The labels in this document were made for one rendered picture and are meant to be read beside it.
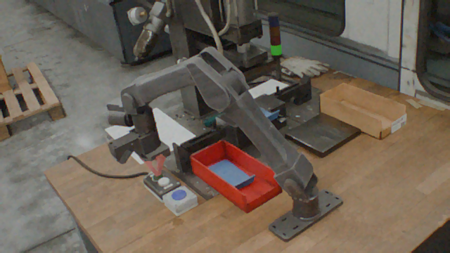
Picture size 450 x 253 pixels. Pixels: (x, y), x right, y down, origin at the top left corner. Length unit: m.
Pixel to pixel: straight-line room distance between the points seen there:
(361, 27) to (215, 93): 0.99
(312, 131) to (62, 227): 1.77
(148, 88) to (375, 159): 0.66
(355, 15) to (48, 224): 2.02
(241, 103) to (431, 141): 0.65
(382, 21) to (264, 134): 0.90
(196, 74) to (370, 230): 0.54
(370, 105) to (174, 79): 0.74
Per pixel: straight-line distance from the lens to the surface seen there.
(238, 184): 1.26
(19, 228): 2.98
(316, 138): 1.43
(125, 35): 4.52
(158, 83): 1.13
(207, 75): 1.02
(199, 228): 1.20
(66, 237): 2.77
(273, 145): 1.07
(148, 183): 1.34
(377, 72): 1.89
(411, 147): 1.45
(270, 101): 1.52
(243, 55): 1.37
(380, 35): 1.85
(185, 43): 1.54
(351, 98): 1.64
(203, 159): 1.38
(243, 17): 1.33
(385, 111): 1.57
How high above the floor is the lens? 1.69
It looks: 30 degrees down
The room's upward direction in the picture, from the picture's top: 8 degrees counter-clockwise
